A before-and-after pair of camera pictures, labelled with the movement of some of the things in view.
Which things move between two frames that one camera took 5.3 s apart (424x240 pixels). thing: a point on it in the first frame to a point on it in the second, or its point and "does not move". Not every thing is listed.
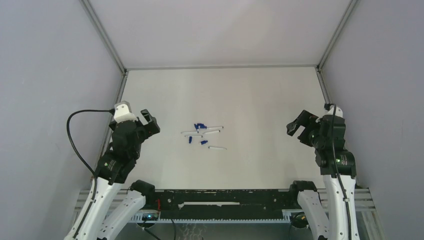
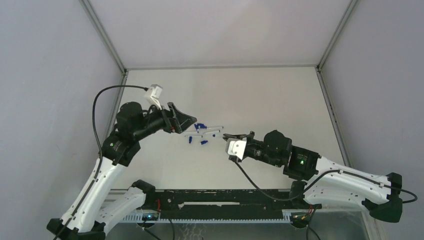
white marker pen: (214, 131) does not move
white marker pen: (215, 127) does not move
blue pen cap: (201, 126) does not move
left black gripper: (150, 128) to (183, 120)
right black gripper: (306, 119) to (248, 137)
